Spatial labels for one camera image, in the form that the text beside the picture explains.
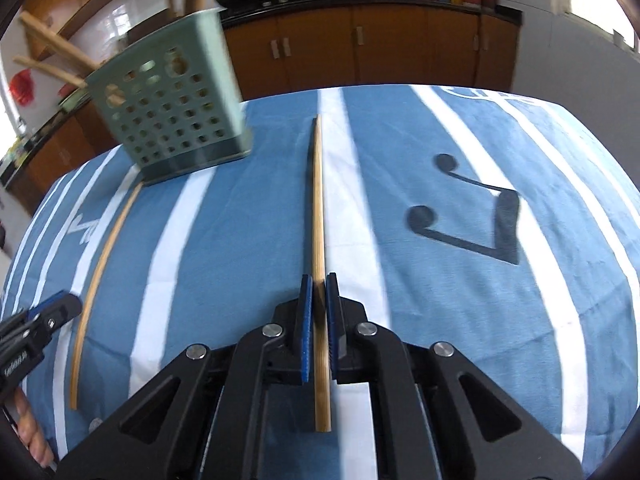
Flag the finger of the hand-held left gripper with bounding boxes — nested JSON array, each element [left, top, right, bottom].
[[0, 316, 57, 356], [25, 292, 84, 325]]

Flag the green perforated utensil holder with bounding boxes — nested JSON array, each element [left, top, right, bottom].
[[84, 8, 254, 187]]

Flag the person's left hand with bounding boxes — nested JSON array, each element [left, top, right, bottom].
[[12, 389, 56, 468]]

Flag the blue white striped blanket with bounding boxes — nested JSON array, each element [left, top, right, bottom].
[[0, 85, 640, 480]]

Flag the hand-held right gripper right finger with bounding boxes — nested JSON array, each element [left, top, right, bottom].
[[325, 272, 586, 480]]

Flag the brown wooden base cabinet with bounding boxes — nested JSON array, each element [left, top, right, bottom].
[[220, 2, 521, 101], [0, 102, 123, 213]]

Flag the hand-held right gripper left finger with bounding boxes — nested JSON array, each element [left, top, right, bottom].
[[55, 274, 316, 480]]

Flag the red plastic bag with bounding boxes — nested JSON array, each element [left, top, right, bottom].
[[9, 69, 37, 107]]

